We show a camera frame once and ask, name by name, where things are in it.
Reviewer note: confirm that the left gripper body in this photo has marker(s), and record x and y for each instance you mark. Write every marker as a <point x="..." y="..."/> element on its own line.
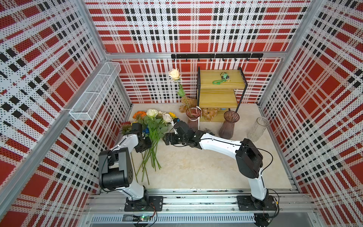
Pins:
<point x="145" y="144"/>

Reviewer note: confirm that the brown teddy bear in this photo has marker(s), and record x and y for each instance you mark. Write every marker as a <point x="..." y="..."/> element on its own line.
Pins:
<point x="208" y="114"/>

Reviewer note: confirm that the dark pink ribbed vase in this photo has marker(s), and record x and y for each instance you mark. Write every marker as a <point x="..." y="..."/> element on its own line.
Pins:
<point x="227" y="129"/>

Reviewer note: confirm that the wooden shelf black frame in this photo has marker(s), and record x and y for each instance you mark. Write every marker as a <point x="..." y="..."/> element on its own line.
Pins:
<point x="227" y="96"/>

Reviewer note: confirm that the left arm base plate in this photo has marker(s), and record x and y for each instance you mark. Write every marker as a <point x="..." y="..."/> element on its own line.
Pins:
<point x="151" y="203"/>

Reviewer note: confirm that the red daisy flower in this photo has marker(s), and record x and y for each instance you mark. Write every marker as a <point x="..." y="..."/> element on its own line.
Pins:
<point x="126" y="124"/>

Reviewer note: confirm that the black hook rail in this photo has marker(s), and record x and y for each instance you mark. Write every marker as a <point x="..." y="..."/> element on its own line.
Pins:
<point x="246" y="56"/>

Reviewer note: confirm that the pink glass vase with ribbon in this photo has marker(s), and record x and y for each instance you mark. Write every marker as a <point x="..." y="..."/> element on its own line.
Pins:
<point x="194" y="114"/>

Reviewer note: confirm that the green toy with lanyard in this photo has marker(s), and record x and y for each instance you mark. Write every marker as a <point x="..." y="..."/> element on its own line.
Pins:
<point x="224" y="78"/>

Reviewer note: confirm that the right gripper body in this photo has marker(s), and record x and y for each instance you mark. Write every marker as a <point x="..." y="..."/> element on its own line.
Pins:
<point x="175" y="138"/>

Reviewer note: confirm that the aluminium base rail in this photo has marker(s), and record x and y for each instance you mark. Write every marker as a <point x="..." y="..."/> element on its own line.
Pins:
<point x="203" y="208"/>

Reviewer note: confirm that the circuit board on rail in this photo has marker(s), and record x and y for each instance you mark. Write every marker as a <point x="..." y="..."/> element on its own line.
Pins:
<point x="142" y="218"/>

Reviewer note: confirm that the clear glass vase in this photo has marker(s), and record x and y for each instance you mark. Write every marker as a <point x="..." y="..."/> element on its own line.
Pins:
<point x="258" y="128"/>

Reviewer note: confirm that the yellow daisy flower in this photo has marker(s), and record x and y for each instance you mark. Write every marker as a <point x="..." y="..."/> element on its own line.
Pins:
<point x="172" y="115"/>

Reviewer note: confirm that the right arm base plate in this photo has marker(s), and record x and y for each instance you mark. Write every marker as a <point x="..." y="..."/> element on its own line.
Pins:
<point x="249" y="203"/>

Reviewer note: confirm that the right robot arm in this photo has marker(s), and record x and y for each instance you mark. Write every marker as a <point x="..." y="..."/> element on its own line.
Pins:
<point x="248" y="157"/>

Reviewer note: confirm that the white wire wall basket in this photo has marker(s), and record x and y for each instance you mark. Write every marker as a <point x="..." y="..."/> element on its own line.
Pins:
<point x="89" y="103"/>

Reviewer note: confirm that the pale green rose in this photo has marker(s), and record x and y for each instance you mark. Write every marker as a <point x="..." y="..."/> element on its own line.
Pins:
<point x="153" y="125"/>

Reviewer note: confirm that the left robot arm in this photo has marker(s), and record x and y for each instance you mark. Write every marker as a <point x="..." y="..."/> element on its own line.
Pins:
<point x="116" y="167"/>

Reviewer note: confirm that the cream rose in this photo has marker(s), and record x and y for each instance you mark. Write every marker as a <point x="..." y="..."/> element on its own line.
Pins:
<point x="176" y="77"/>

